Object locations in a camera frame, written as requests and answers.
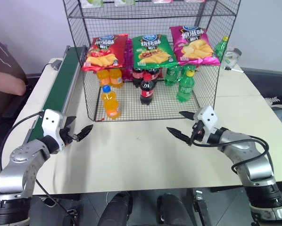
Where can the magenta potato chip bag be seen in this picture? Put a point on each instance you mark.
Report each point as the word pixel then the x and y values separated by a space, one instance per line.
pixel 128 58
pixel 195 46

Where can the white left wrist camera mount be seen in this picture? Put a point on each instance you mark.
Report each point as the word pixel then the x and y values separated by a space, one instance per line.
pixel 52 122

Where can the person's bare forearm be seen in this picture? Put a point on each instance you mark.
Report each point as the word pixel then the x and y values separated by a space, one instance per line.
pixel 6 81

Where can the black and white sneaker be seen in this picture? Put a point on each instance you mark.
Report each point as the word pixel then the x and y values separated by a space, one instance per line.
pixel 279 101

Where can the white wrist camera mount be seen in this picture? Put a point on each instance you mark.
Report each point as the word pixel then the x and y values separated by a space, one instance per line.
pixel 208 117
pixel 52 122

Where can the pink snack package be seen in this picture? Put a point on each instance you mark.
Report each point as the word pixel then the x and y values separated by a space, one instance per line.
pixel 162 1

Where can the pale green snack package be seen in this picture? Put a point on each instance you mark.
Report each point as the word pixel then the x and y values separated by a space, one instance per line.
pixel 124 2

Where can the red potato chip bag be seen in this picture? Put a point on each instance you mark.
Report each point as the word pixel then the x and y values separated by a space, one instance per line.
pixel 105 51

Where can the green conveyor belt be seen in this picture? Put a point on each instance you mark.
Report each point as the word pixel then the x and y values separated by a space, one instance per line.
pixel 58 89

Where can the small grey electronic box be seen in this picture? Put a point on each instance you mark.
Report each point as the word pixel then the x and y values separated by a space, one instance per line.
pixel 55 64

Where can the person's brown shirt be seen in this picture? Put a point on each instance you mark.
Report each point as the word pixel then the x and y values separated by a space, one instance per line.
pixel 4 58

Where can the orange soda bottle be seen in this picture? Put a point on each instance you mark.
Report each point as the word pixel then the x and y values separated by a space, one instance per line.
pixel 103 77
pixel 110 103
pixel 116 77

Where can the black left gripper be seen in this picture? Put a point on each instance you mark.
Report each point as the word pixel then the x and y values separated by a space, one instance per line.
pixel 69 136

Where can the cola bottle red label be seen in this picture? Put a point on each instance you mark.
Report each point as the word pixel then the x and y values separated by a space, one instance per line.
pixel 155 73
pixel 147 90
pixel 137 76

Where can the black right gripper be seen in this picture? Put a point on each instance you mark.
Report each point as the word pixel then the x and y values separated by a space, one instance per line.
pixel 198 133

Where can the white crumpled plastic object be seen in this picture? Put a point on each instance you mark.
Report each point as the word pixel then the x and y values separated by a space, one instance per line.
pixel 233 56

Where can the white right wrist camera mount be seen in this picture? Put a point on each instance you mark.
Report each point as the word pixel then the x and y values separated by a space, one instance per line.
pixel 208 117

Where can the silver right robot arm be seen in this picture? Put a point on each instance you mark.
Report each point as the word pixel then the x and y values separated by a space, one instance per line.
pixel 256 164

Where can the green potato chip bag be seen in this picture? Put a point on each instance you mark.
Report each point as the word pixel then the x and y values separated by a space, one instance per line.
pixel 152 50

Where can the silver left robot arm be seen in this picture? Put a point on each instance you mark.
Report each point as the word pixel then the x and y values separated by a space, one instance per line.
pixel 13 174

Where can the dark rounded shape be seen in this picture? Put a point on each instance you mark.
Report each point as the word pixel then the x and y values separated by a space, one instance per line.
pixel 174 209
pixel 116 209

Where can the green soda bottle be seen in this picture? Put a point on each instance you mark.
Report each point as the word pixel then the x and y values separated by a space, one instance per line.
pixel 220 48
pixel 172 75
pixel 185 87

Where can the black table clamp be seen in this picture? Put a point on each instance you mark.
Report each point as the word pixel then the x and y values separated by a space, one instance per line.
pixel 201 207

